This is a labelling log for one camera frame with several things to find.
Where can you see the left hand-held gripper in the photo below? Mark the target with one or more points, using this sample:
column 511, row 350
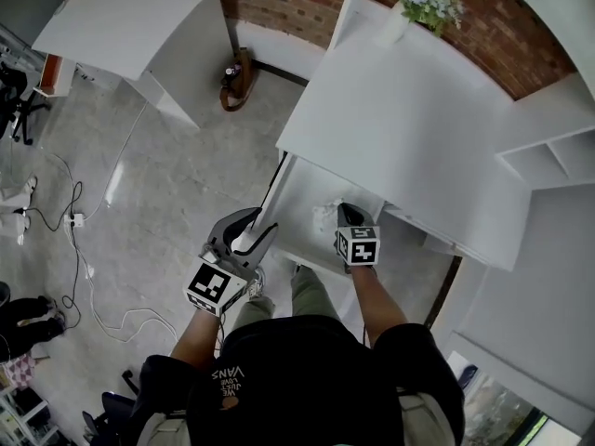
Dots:
column 215, row 286

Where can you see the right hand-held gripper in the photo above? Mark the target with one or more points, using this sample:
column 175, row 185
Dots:
column 362, row 251

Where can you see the white item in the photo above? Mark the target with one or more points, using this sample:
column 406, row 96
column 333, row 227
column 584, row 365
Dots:
column 325, row 215

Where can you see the white drawer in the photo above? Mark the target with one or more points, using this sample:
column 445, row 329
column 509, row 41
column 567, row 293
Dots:
column 297, row 193

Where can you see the person's left forearm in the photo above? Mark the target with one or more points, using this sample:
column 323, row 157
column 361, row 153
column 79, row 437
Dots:
column 197, row 337

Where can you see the person's right forearm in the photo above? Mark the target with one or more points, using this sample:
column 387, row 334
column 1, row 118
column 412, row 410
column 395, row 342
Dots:
column 376, row 305

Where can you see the person's olive trousers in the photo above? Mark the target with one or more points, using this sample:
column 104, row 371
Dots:
column 311, row 295

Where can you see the white desk with hutch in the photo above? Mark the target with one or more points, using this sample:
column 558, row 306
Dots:
column 409, row 109

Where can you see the brown leather bag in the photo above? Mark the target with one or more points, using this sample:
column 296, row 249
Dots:
column 238, row 86

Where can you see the person's black shirt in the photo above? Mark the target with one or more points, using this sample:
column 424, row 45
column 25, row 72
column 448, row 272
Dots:
column 302, row 379

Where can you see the white power strip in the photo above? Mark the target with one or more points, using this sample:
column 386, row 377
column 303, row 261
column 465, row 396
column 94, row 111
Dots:
column 75, row 220

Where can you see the white vase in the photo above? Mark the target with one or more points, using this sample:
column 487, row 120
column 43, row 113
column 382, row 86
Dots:
column 394, row 22

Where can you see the white cubby shelf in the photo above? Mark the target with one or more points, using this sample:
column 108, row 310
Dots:
column 548, row 156

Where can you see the black swivel chair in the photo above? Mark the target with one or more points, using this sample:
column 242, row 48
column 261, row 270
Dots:
column 116, row 404

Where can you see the plain white desk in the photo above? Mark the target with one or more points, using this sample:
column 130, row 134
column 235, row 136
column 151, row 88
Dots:
column 130, row 21

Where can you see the glass window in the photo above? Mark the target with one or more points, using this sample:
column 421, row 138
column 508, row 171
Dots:
column 502, row 411

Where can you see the orange white cabinet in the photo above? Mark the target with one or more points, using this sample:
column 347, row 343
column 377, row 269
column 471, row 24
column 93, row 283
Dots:
column 55, row 74

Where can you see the black office chair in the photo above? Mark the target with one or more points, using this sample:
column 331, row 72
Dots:
column 16, row 95

